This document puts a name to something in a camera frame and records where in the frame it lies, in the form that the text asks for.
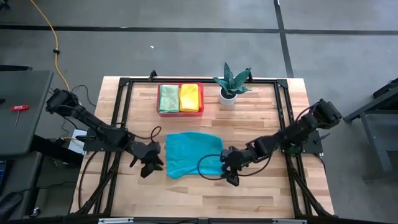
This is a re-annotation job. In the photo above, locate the red-handled hex key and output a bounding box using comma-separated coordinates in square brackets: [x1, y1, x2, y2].
[9, 105, 30, 130]

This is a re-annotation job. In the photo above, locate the green snake plant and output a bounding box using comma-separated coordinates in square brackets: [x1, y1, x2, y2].
[213, 62, 252, 96]

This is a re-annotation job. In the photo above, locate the black aluminium table frame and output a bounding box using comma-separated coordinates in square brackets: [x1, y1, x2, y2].
[70, 70, 335, 218]

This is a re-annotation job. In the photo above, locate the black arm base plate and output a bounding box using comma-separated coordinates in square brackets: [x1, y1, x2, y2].
[76, 129, 128, 153]
[278, 129, 324, 155]

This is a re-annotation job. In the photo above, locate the dark metal bench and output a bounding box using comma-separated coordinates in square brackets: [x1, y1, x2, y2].
[343, 77, 398, 181]

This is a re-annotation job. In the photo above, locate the white paper sheet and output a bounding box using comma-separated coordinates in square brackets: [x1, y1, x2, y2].
[67, 129, 88, 156]

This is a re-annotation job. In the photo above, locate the white plant pot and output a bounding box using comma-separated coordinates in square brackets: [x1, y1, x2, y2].
[218, 86, 238, 106]

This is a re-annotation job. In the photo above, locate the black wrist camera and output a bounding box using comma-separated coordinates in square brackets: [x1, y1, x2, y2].
[142, 142, 162, 162]
[220, 146, 242, 172]

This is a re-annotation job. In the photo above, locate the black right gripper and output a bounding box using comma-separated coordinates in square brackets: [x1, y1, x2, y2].
[220, 143, 259, 187]

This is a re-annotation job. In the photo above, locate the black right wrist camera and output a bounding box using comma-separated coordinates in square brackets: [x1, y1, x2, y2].
[220, 146, 242, 172]

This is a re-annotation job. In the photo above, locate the pink plastic bin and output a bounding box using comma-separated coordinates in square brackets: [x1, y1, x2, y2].
[156, 82, 205, 118]

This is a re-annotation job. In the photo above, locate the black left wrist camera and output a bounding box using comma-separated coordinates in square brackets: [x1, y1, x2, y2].
[142, 142, 162, 162]

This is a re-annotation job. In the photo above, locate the bright yellow ribbed towel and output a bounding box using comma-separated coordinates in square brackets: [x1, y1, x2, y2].
[179, 83, 200, 113]

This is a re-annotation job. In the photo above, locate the grey side table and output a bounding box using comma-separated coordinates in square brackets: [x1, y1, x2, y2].
[0, 70, 54, 156]

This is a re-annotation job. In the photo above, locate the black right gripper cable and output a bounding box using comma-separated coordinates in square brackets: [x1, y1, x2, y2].
[197, 149, 274, 182]

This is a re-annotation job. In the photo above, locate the silver metal bracket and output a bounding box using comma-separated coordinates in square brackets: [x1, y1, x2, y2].
[98, 217, 134, 224]
[272, 218, 307, 224]

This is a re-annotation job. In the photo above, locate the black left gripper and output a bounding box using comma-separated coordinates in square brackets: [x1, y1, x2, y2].
[126, 141, 165, 179]

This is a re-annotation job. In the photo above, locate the green microfiber towel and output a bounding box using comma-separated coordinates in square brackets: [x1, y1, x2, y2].
[158, 84, 180, 114]

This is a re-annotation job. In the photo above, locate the yellow floor cable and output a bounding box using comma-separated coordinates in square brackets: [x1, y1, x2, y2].
[29, 0, 72, 91]

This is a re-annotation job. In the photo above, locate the teal microfiber towel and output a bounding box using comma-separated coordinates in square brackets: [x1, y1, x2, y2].
[164, 131, 224, 180]

